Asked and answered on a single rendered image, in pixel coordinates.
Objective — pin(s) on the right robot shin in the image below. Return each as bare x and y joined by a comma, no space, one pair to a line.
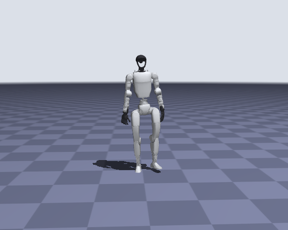
137,152

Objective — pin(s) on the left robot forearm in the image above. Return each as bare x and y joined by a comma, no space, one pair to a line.
160,100

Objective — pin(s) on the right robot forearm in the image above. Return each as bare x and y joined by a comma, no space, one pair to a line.
126,102

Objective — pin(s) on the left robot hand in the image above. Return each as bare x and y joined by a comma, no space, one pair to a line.
162,113

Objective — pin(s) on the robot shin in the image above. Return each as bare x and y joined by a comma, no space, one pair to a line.
137,152
154,149

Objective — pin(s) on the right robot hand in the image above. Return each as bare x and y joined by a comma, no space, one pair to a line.
125,117

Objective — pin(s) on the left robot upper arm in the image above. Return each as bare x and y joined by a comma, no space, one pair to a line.
156,83

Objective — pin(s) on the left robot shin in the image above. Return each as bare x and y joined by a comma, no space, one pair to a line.
154,149

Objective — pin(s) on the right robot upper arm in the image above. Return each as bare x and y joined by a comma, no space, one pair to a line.
128,82

